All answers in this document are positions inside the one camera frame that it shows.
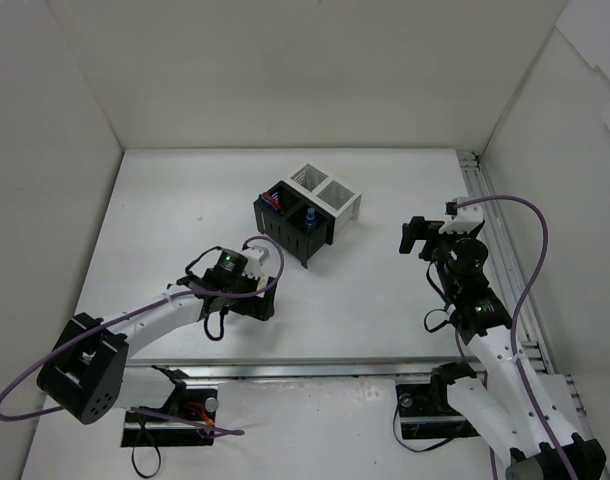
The pastel highlighter set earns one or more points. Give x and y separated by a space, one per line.
262 286

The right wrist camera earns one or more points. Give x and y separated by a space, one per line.
462 219

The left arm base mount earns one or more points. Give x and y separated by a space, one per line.
196 404

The red pen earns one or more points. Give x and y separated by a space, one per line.
276 195

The blue pen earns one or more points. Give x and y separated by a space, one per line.
270 201

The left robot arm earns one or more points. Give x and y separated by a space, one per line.
86 373

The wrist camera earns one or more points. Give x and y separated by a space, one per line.
256 258
462 219

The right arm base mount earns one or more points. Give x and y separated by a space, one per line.
420 417

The clear bottle blue cap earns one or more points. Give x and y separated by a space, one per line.
310 221

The aluminium front rail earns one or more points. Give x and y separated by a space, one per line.
218 371

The aluminium right rail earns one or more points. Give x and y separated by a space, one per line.
515 285

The aluminium rail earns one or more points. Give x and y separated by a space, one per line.
218 371
515 285

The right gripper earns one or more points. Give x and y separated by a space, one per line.
424 237

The white two-compartment organizer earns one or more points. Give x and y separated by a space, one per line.
328 192

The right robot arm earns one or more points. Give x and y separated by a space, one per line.
520 421

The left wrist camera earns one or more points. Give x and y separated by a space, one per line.
256 258

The black two-compartment organizer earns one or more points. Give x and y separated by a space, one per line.
288 229

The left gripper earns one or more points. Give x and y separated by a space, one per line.
260 304

